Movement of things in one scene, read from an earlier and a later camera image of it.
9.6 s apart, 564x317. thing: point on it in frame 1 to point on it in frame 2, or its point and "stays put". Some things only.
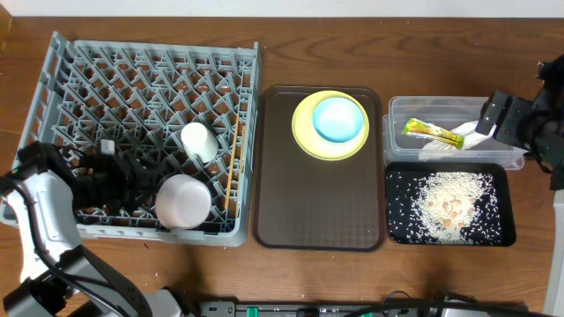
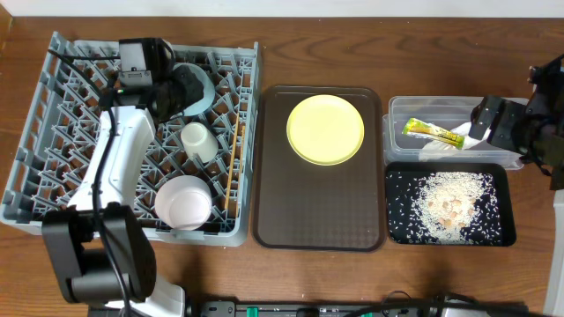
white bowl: [182, 202] stays put
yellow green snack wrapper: [419, 129] stays put
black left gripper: [128, 177] to [187, 91]
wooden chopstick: [233, 162] stays put
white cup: [199, 141] stays put
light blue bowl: [337, 120] to [208, 88]
